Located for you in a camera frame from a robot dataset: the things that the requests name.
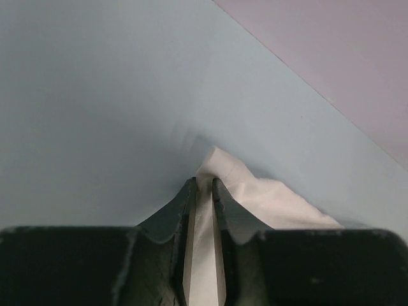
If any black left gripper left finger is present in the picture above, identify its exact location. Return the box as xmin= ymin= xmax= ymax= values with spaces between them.
xmin=1 ymin=178 xmax=196 ymax=305

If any white t shirt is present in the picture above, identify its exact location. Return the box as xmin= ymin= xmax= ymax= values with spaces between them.
xmin=189 ymin=147 xmax=341 ymax=305

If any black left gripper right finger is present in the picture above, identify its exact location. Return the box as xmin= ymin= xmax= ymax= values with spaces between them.
xmin=212 ymin=178 xmax=407 ymax=305

